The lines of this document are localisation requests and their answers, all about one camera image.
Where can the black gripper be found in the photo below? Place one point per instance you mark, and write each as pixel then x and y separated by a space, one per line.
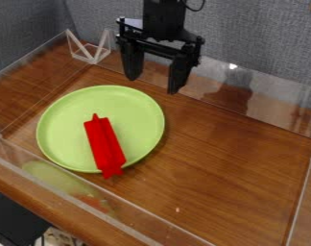
pixel 160 34

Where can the red cross-shaped bar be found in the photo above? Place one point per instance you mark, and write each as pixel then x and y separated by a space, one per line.
pixel 105 145

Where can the green round plate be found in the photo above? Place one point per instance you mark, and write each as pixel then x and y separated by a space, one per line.
pixel 136 115

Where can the clear acrylic corner bracket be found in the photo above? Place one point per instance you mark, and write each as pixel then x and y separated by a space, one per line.
pixel 88 52

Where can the clear acrylic enclosure wall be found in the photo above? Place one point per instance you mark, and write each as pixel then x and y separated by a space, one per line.
pixel 226 182

